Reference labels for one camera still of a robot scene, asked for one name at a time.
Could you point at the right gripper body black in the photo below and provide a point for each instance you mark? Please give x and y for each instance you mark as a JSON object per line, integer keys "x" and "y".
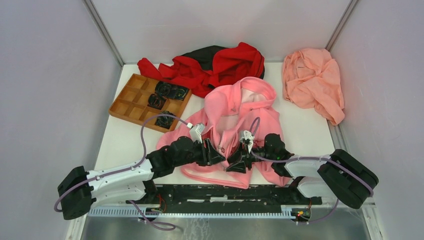
{"x": 247, "y": 160}

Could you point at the peach orange garment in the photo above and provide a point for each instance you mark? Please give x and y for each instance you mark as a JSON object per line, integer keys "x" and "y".
{"x": 311, "y": 80}

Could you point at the rolled tie yellow pattern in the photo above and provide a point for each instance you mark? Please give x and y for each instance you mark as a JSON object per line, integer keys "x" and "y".
{"x": 171, "y": 91}

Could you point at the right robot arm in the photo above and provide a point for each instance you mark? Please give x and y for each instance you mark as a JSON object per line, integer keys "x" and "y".
{"x": 336, "y": 175}

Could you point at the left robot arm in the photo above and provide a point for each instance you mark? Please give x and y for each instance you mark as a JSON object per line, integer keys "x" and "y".
{"x": 82, "y": 190}

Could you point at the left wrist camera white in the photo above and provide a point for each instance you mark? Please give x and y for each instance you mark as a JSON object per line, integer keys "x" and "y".
{"x": 195, "y": 131}

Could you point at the wooden compartment tray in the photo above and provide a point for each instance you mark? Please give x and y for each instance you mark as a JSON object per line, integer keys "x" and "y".
{"x": 131, "y": 103}

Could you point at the pink jacket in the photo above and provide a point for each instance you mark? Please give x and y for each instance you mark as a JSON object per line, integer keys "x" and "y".
{"x": 229, "y": 110}

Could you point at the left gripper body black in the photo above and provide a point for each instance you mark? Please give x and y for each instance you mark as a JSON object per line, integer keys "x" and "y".
{"x": 205, "y": 157}

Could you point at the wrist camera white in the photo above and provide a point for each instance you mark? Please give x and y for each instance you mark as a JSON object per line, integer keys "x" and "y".
{"x": 195, "y": 131}
{"x": 247, "y": 140}

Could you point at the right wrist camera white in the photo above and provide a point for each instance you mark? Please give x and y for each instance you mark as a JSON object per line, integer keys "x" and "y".
{"x": 247, "y": 140}

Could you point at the rolled tie orange pattern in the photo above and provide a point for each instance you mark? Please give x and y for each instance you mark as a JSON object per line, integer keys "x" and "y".
{"x": 156, "y": 101}

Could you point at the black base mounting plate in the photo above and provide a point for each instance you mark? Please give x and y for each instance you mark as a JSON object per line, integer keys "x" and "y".
{"x": 217, "y": 199}

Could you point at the rolled tie green leaves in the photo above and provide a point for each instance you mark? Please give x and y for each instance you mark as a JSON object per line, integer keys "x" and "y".
{"x": 165, "y": 120}

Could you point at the red and black jacket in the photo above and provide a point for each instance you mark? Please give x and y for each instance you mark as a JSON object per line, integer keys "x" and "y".
{"x": 207, "y": 68}

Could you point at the aluminium rail frame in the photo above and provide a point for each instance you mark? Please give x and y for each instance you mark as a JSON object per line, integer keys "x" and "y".
{"x": 328, "y": 221}

